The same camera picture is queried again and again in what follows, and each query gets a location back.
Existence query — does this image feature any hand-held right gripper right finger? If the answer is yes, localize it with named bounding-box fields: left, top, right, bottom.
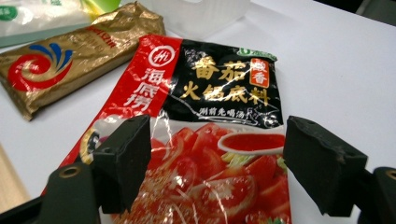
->
left=282, top=115, right=369, bottom=217

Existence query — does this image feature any white and green packet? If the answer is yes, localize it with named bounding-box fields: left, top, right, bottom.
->
left=0, top=0, right=122, bottom=49

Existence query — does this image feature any red and black soup packet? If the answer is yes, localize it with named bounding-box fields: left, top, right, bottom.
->
left=41, top=34, right=293, bottom=224

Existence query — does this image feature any clear plastic container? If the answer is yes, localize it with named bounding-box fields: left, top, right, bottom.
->
left=136, top=0, right=251, bottom=41

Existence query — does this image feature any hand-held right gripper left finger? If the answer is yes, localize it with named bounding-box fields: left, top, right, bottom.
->
left=92, top=114, right=153, bottom=216

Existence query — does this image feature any gold foil packet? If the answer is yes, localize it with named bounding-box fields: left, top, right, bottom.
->
left=0, top=1, right=166, bottom=121

